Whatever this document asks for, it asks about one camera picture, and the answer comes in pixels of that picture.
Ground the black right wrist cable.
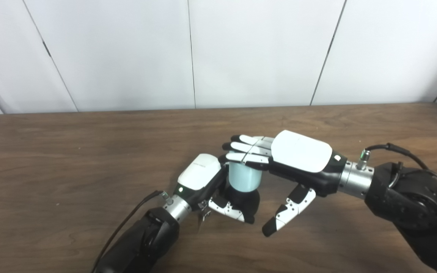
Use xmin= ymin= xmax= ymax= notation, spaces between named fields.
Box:
xmin=357 ymin=143 xmax=437 ymax=194

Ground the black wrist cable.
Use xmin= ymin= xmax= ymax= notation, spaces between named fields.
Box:
xmin=357 ymin=143 xmax=437 ymax=194
xmin=91 ymin=190 xmax=173 ymax=272

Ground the black funnel-shaped nozzle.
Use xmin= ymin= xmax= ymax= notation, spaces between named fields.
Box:
xmin=224 ymin=186 xmax=260 ymax=223

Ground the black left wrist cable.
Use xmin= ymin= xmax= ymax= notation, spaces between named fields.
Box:
xmin=91 ymin=190 xmax=173 ymax=272

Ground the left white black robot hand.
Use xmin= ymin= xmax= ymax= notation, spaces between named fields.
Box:
xmin=173 ymin=153 xmax=255 ymax=224

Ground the light-blue hose piece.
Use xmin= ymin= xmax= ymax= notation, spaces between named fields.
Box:
xmin=228 ymin=161 xmax=263 ymax=192

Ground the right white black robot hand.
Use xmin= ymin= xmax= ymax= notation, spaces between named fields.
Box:
xmin=222 ymin=130 xmax=348 ymax=237

